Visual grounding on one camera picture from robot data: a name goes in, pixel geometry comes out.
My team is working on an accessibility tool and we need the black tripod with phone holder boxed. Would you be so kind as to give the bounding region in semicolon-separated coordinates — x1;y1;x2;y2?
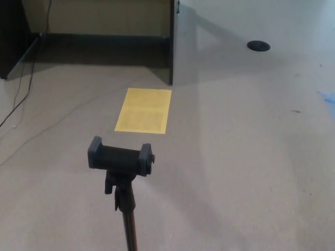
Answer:
87;135;157;251

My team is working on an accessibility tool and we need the yellow paper sheet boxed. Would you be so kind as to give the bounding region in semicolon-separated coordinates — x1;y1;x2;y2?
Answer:
114;87;173;135

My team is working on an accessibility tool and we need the black round floor cover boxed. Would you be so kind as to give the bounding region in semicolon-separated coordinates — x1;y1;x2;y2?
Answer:
247;40;271;52

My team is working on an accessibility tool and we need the blue tape scrap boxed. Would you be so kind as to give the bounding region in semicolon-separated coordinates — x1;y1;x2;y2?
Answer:
317;90;335;106

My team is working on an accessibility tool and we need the thin grey floor cable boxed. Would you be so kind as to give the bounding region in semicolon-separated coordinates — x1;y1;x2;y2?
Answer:
0;87;127;166

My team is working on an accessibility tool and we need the thin grey hanging cable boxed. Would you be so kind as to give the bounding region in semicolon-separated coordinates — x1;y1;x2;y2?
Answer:
10;60;26;110

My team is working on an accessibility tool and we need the black power cable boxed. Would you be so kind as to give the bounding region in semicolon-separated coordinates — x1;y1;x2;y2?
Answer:
0;0;52;128

